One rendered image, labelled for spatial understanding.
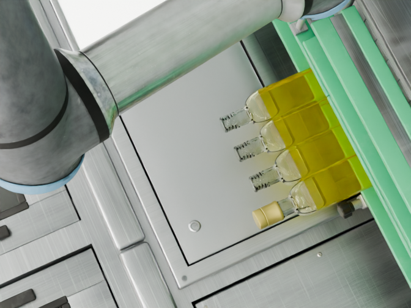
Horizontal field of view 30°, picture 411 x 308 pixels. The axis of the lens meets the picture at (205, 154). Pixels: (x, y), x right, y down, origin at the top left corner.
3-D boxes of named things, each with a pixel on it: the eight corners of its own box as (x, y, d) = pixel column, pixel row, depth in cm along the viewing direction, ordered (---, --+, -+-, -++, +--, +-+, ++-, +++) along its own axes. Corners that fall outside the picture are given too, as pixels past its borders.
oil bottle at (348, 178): (389, 143, 136) (282, 192, 133) (399, 135, 131) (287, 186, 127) (404, 172, 135) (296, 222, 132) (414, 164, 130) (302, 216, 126)
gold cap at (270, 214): (275, 198, 128) (252, 208, 127) (285, 216, 127) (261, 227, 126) (273, 203, 131) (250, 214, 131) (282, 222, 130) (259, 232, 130)
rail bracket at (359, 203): (391, 178, 143) (328, 207, 141) (402, 169, 136) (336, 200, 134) (402, 197, 142) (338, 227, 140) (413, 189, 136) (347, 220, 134)
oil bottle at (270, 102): (344, 60, 140) (238, 106, 137) (351, 48, 135) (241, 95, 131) (358, 87, 139) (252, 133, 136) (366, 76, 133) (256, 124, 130)
